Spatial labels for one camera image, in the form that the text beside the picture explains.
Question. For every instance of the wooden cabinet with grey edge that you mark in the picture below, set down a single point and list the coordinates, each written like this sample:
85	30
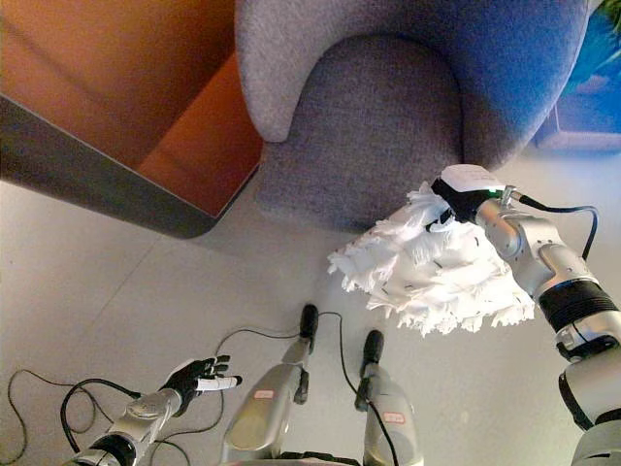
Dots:
121	97

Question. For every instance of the green leafy potted plant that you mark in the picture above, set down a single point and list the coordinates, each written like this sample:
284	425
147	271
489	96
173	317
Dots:
601	43

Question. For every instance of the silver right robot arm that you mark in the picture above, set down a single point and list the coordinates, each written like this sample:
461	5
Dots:
538	252

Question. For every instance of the silver right robot leg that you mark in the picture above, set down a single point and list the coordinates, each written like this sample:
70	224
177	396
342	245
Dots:
393	417

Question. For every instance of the silver left robot leg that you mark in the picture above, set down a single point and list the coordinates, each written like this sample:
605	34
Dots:
267	403

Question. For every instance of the grey fabric armchair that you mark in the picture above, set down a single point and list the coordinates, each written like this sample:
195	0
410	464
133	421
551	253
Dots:
378	136

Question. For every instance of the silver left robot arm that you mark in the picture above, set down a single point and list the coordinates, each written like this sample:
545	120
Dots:
140	417

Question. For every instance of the black right robot foot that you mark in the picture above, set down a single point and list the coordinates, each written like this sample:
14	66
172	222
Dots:
373	344

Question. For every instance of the robot legs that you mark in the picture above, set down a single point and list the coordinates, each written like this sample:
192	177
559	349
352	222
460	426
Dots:
339	340

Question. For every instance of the silver robot leg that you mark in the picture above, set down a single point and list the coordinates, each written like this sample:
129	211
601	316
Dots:
267	403
393	417

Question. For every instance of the black left robot foot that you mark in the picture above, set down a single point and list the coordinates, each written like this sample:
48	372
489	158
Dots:
309	322

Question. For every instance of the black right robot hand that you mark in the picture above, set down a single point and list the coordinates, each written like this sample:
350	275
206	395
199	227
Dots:
468	187

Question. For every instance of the black robot foot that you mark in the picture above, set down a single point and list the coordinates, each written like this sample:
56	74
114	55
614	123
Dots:
373	344
309	322

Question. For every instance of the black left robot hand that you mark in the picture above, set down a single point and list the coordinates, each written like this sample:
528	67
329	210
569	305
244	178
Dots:
191	376

